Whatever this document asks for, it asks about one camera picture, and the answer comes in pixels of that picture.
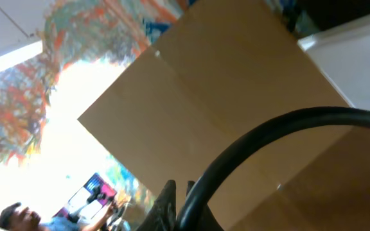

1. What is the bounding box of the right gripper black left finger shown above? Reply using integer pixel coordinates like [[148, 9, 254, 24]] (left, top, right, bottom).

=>
[[136, 180, 176, 231]]

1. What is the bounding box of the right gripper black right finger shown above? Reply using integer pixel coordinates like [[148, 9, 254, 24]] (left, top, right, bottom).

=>
[[184, 180, 224, 231]]

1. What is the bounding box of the thick black cable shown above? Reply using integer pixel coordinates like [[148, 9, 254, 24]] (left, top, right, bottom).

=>
[[173, 106, 370, 231]]

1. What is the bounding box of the person in blue shirt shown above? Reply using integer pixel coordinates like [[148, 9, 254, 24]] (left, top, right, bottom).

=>
[[0, 201, 118, 231]]

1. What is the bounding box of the brown cardboard panel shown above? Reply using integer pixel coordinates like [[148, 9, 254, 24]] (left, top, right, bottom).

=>
[[79, 1, 370, 230]]

